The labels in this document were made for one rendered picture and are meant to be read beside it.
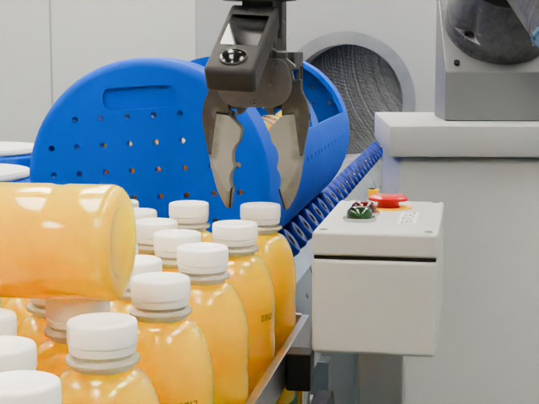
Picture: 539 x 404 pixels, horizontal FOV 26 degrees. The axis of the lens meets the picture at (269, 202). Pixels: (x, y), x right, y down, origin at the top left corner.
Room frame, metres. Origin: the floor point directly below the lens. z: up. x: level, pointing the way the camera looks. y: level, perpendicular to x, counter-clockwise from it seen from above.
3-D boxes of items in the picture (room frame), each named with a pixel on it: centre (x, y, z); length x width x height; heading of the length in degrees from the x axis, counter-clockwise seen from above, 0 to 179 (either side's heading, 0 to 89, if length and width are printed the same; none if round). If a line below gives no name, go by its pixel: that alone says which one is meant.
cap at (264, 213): (1.12, 0.01, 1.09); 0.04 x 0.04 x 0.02
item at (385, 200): (1.06, -0.11, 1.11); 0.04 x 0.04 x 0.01
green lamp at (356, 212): (0.98, -0.08, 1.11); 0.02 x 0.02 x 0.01
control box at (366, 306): (1.01, -0.10, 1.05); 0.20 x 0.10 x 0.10; 170
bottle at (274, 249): (1.12, 0.01, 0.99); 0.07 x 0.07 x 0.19
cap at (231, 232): (1.00, 0.03, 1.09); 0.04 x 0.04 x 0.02
